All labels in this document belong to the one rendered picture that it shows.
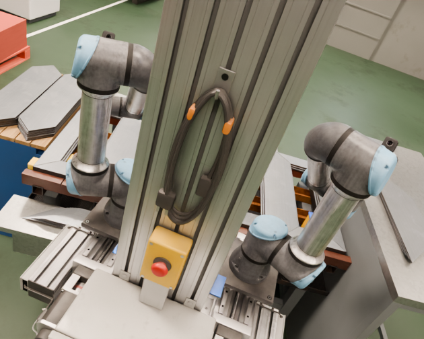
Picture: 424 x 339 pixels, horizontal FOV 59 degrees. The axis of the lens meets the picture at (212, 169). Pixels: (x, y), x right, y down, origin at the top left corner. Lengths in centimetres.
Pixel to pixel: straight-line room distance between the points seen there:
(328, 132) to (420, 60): 849
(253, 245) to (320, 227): 26
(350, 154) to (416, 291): 90
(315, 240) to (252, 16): 73
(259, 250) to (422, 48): 840
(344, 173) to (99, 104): 68
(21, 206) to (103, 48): 110
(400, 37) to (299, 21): 868
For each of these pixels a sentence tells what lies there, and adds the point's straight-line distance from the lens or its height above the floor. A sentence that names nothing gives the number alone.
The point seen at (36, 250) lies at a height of 35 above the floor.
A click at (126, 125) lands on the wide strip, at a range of 226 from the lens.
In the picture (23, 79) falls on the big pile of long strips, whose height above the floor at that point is 85.
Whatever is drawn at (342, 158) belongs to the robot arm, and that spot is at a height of 163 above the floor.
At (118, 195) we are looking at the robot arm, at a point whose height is 119.
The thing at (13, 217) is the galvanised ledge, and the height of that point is 68.
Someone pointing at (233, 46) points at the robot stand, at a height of 188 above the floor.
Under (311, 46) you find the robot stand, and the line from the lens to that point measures 59.
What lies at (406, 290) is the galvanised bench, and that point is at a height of 105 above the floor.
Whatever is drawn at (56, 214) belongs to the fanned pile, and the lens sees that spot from 186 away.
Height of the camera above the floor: 207
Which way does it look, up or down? 36 degrees down
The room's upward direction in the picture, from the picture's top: 20 degrees clockwise
